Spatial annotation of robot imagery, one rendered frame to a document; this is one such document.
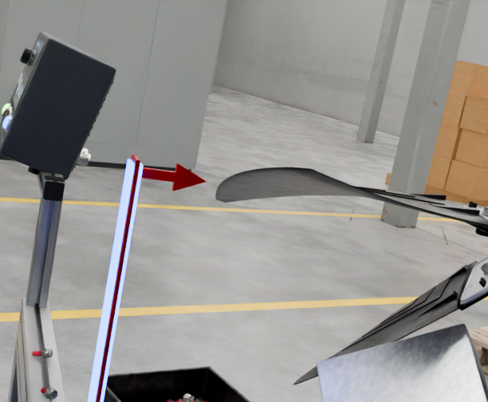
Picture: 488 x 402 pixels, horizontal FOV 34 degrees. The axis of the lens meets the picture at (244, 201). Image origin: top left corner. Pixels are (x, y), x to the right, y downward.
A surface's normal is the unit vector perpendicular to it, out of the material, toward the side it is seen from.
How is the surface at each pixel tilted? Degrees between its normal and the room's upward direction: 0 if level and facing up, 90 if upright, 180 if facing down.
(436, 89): 90
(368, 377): 55
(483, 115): 90
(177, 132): 90
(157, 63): 90
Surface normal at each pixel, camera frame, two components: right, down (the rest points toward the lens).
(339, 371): -0.38, -0.52
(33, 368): 0.19, -0.96
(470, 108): -0.82, -0.04
